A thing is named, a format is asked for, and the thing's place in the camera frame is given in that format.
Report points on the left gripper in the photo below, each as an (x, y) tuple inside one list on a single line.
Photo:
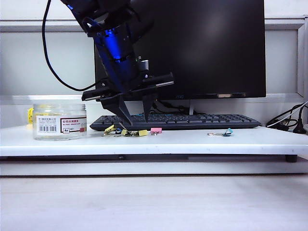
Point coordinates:
[(122, 74)]

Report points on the yellow binder clip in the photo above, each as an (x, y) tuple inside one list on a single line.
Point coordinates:
[(124, 132), (110, 129), (142, 133)]

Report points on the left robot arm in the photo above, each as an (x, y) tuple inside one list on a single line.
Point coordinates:
[(110, 36)]

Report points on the blue binder clip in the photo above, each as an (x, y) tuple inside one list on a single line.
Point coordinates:
[(118, 131)]

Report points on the pink binder clip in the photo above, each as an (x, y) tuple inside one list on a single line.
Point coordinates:
[(156, 130)]

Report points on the white desk riser board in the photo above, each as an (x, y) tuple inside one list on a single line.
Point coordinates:
[(168, 144)]

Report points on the black computer keyboard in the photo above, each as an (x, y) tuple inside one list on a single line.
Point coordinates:
[(192, 121)]

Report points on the clear plastic jar with label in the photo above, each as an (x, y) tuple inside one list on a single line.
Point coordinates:
[(48, 109)]

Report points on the teal binder clip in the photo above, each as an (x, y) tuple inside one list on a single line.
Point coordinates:
[(228, 132)]

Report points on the black computer monitor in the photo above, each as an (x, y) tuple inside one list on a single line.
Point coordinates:
[(216, 48)]

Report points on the small yellow object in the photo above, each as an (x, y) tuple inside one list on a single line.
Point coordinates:
[(30, 115)]

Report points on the black power plug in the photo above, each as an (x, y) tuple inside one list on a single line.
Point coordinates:
[(299, 130)]

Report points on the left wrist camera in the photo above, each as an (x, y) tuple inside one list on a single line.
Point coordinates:
[(144, 65)]

